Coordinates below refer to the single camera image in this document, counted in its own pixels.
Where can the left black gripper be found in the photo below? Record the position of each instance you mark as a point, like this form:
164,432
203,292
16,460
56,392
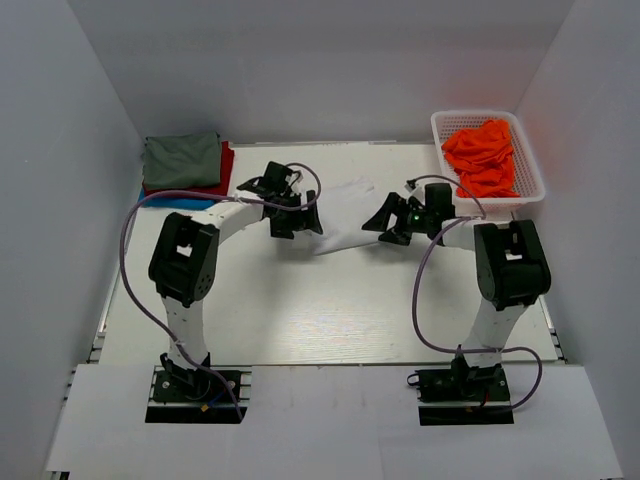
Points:
303,219

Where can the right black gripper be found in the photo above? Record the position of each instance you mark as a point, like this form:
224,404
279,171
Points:
398,205

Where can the white t-shirt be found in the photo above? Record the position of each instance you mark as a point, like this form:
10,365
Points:
343,209

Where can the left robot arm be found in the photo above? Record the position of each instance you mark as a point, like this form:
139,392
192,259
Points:
184,261

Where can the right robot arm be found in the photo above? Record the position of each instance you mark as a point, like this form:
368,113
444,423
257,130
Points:
510,265

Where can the folded red t-shirt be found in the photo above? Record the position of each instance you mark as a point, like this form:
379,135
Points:
200,187

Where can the orange t-shirt in basket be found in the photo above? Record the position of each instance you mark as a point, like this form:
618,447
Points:
482,158

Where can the white plastic basket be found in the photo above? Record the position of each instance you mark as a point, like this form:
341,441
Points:
528,182

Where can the folded blue t-shirt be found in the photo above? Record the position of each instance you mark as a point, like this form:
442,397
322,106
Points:
180,203

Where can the folded grey t-shirt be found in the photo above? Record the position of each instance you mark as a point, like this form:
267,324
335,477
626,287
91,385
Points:
182,161

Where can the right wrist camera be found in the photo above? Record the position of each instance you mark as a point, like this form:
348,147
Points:
431,202

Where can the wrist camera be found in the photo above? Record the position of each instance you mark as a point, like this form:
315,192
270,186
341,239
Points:
276,182
431,202

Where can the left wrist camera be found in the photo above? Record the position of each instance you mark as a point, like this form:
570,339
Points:
276,182

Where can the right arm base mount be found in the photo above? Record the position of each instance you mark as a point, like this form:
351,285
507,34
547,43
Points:
461,395

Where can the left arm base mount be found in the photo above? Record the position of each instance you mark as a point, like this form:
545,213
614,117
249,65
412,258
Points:
188,396

